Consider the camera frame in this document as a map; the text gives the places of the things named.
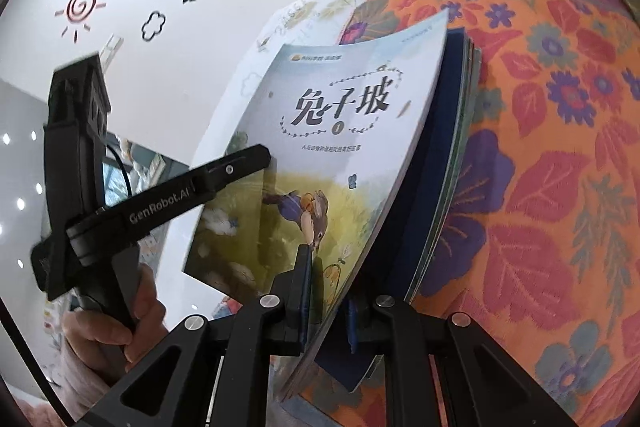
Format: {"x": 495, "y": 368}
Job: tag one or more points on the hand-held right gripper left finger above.
{"x": 302, "y": 297}

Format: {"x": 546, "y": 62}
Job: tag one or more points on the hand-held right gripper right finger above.
{"x": 385, "y": 317}

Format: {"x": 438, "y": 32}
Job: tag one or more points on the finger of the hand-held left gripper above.
{"x": 235, "y": 169}

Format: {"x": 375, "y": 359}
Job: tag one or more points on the pale book running rabbit cover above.
{"x": 350, "y": 107}

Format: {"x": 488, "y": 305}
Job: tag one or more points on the stack of books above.
{"x": 440, "y": 147}

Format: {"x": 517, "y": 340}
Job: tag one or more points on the person's left forearm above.
{"x": 90, "y": 382}

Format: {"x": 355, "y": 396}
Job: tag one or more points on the person's left hand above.
{"x": 100, "y": 332}

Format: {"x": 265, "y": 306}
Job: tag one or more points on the floral orange mat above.
{"x": 550, "y": 207}

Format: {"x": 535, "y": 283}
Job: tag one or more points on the red sun wall sticker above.
{"x": 80, "y": 7}

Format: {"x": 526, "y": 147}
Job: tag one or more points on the black cloud wall sticker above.
{"x": 152, "y": 24}

